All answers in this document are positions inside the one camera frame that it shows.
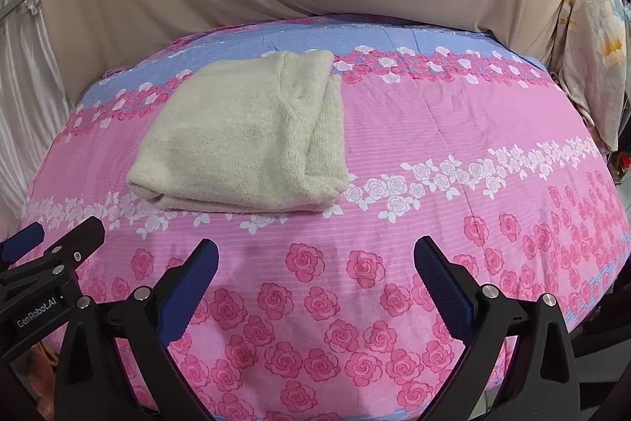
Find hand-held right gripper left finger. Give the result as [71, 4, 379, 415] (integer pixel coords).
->
[52, 238, 220, 421]

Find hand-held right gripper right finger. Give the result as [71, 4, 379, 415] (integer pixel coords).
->
[413, 236, 582, 421]

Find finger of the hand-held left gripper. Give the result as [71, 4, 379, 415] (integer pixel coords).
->
[0, 223, 46, 276]
[30, 216, 106, 284]

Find cream knit sweater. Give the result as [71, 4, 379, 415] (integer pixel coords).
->
[127, 49, 350, 212]

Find white satin curtain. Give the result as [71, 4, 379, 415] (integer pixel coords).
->
[0, 0, 75, 234]

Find pink blue floral bedsheet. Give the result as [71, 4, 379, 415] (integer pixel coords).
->
[20, 17, 624, 421]

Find pale floral hanging cloth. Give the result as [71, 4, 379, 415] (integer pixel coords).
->
[549, 0, 631, 153]

